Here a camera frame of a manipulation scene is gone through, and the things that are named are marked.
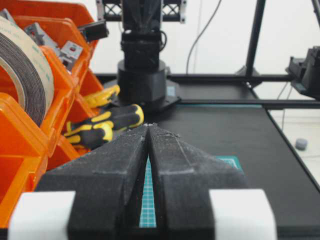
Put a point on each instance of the orange plastic container rack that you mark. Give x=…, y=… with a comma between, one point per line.
x=27, y=151

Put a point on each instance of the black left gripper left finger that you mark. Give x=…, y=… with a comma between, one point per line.
x=108, y=184

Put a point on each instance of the small grey cap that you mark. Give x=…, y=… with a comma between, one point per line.
x=301, y=144

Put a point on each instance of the black gripper on right edge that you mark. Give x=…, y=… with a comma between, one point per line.
x=305, y=73

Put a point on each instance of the grey corner bracket pile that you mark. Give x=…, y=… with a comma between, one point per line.
x=68, y=54

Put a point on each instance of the green cutting mat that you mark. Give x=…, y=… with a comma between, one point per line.
x=148, y=213

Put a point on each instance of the black aluminium frame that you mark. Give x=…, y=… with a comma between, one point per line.
x=175, y=11

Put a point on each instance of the black table mat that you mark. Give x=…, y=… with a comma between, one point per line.
x=266, y=156

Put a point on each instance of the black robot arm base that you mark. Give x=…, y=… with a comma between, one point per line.
x=141, y=75

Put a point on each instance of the black connector block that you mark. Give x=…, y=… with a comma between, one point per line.
x=94, y=31

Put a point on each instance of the double-sided tape roll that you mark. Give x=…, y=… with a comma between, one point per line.
x=26, y=65

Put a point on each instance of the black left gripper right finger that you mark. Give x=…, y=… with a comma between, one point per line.
x=182, y=177

